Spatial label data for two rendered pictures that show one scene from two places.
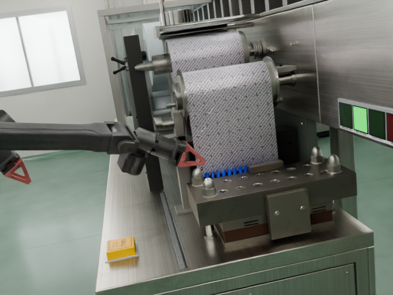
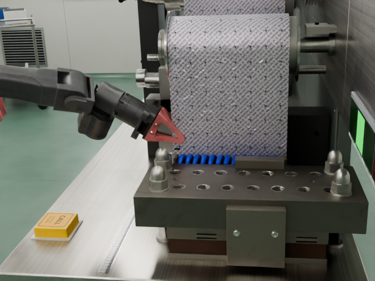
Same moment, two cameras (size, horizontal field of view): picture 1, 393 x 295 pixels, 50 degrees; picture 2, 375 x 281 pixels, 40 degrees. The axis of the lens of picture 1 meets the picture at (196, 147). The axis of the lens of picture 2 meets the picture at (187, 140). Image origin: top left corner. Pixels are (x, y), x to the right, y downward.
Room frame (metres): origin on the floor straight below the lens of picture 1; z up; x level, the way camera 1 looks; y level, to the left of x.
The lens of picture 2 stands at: (0.15, -0.31, 1.42)
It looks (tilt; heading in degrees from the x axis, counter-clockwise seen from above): 19 degrees down; 17
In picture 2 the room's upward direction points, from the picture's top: 2 degrees counter-clockwise
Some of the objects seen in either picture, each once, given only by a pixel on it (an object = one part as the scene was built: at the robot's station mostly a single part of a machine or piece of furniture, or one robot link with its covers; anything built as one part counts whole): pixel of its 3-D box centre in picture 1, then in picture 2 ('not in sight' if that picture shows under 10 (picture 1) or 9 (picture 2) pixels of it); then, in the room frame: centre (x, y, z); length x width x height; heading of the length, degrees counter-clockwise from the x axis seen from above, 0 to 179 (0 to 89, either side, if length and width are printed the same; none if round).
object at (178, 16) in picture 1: (175, 19); not in sight; (1.90, 0.01, 1.50); 0.14 x 0.14 x 0.06
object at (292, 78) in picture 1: (282, 80); (316, 44); (1.22, -0.27, 1.25); 0.07 x 0.04 x 0.04; 98
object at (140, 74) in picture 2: (158, 123); (142, 78); (1.20, 0.10, 1.18); 0.04 x 0.02 x 0.04; 8
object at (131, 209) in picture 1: (175, 148); (224, 101); (2.11, 0.11, 0.88); 2.52 x 0.66 x 0.04; 8
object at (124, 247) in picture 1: (121, 247); (57, 224); (0.98, 0.23, 0.91); 0.07 x 0.07 x 0.02; 8
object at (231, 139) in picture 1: (235, 142); (228, 121); (1.13, -0.11, 1.11); 0.23 x 0.01 x 0.18; 98
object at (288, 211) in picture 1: (288, 213); (255, 237); (0.93, -0.20, 0.96); 0.10 x 0.03 x 0.11; 98
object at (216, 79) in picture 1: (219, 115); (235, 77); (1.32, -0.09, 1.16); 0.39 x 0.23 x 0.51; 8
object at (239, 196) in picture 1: (268, 189); (248, 194); (1.02, -0.17, 1.00); 0.40 x 0.16 x 0.06; 98
